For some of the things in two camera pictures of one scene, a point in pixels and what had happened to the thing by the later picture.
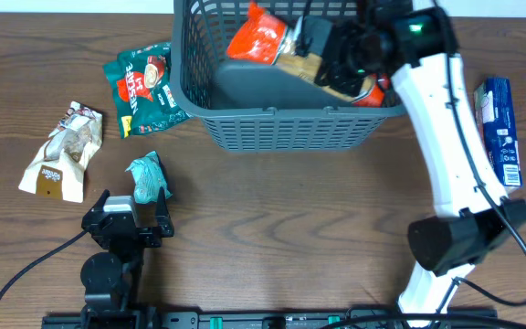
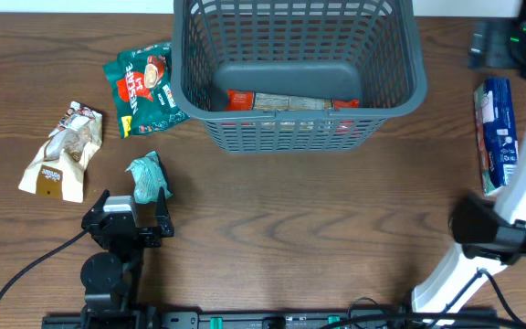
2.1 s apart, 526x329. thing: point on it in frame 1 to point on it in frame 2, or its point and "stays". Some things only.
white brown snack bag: (59, 170) stays
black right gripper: (325, 50) to (482, 43)
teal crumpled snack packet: (148, 177) stays
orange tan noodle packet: (261, 38) to (270, 101)
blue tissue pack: (499, 128) stays
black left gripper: (165, 228) stays
